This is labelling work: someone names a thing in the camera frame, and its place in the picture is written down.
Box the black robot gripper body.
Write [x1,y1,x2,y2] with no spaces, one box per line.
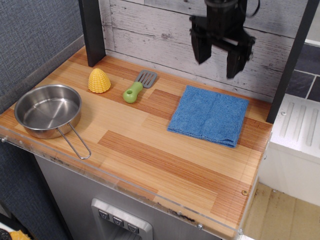
[189,0,256,51]

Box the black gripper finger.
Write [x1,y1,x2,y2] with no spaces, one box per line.
[190,31,212,65]
[226,45,252,79]

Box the blue towel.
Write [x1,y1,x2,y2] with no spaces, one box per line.
[167,85,249,148]

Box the yellow toy corn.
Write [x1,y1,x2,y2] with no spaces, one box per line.
[88,68,111,94]

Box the white ribbed appliance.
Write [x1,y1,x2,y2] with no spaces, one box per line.
[258,94,320,205]

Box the stainless steel pan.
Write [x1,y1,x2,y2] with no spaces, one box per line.
[14,84,92,160]

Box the grey dispenser panel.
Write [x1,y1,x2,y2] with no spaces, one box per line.
[91,198,154,240]

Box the clear acrylic table edge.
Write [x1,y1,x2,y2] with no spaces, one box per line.
[0,127,244,240]

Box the yellow object bottom left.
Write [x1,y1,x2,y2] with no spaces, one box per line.
[9,230,31,240]

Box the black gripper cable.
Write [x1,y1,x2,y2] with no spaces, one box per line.
[243,0,261,18]

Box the black right frame post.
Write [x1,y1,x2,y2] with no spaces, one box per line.
[266,0,320,124]

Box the black frame post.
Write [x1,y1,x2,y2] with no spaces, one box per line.
[78,0,106,67]
[266,0,320,124]

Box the green handled grey spatula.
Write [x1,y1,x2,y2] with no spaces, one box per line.
[122,69,158,104]

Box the black left frame post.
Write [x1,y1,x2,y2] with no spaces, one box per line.
[78,0,106,67]

